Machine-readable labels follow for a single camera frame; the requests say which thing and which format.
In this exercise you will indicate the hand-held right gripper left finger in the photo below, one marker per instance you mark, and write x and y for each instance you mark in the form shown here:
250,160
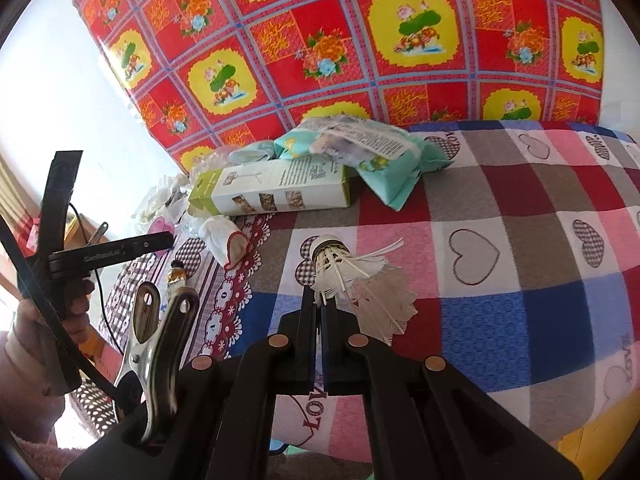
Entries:
307,340

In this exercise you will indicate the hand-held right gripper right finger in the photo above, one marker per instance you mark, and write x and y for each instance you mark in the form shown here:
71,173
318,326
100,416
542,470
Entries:
335,350

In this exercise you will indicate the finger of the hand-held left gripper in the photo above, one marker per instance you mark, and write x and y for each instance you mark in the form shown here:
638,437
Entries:
115,255
62,195

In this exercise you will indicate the white shuttlecock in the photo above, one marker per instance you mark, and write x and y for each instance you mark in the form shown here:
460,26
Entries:
350,270

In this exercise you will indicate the white and green carton box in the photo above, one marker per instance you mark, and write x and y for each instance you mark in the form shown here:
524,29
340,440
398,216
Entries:
280,190

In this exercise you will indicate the teal plastic packet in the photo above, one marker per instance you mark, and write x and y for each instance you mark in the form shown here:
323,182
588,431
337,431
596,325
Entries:
395,180

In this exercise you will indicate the clear packet with white label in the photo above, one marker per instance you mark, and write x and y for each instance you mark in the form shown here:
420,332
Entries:
365,140

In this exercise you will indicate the person's left forearm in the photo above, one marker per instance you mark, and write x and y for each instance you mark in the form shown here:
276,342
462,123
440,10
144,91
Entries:
25,400

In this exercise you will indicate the person's left hand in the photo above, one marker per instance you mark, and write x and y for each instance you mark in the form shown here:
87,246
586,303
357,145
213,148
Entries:
80,320

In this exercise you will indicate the small brown bottle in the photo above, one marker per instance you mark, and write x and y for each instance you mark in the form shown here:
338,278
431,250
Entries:
177,277

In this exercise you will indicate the white crumpled wrapper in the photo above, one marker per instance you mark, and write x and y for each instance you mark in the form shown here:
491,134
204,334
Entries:
155,200

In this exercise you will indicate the metal spring clip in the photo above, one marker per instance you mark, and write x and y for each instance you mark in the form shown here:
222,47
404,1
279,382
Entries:
160,340

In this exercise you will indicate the red white-dotted cloth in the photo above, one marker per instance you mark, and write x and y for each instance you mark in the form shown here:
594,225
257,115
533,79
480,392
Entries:
100,410

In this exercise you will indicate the checked heart blanket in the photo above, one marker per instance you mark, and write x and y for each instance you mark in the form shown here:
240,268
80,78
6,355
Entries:
500,285

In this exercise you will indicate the red floral printed cloth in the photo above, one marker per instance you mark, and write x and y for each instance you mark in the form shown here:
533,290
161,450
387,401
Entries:
350,60

